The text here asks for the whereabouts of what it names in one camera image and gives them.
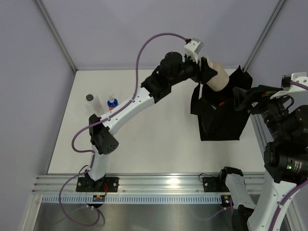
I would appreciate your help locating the white slotted cable duct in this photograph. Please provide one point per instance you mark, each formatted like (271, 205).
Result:
(132, 199)

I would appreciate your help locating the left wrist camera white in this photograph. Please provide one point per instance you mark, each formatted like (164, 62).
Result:
(192, 48)

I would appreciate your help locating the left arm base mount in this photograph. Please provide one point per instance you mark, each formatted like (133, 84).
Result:
(87, 185)

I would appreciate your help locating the blue orange pump bottle back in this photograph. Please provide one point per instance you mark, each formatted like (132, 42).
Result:
(112, 102)

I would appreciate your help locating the black canvas bag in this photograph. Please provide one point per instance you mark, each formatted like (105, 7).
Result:
(217, 118)

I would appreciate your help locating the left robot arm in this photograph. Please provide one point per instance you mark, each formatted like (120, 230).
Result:
(173, 69)

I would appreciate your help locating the beige pump bottle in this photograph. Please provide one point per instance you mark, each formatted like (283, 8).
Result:
(220, 80)

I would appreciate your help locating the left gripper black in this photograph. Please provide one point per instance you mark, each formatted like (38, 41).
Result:
(203, 72)

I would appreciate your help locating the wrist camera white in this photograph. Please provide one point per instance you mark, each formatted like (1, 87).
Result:
(293, 84)
(192, 48)

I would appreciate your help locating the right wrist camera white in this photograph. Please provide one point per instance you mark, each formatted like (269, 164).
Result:
(293, 84)

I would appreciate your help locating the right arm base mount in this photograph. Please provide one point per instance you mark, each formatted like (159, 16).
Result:
(214, 184)

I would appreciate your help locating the clear bottle black cap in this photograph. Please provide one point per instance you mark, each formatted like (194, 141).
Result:
(93, 104)

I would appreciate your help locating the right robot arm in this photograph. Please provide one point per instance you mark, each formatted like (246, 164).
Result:
(285, 161)

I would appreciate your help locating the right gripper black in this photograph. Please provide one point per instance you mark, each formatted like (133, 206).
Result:
(262, 94)

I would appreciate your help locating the aluminium rail frame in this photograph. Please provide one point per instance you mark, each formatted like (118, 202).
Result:
(130, 184)

